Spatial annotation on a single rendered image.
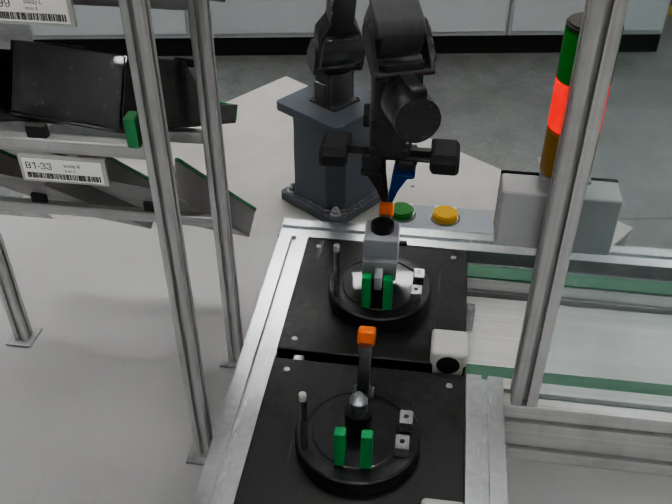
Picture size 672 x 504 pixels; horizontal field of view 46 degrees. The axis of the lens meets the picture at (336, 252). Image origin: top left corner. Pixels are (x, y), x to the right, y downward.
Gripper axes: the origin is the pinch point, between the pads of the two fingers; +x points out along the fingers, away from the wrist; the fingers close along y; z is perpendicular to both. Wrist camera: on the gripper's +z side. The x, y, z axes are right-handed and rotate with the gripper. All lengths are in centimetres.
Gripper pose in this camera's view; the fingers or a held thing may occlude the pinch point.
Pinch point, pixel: (388, 185)
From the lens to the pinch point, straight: 110.5
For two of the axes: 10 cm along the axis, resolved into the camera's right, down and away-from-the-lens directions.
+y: -9.9, -0.9, 1.1
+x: 0.0, 8.0, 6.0
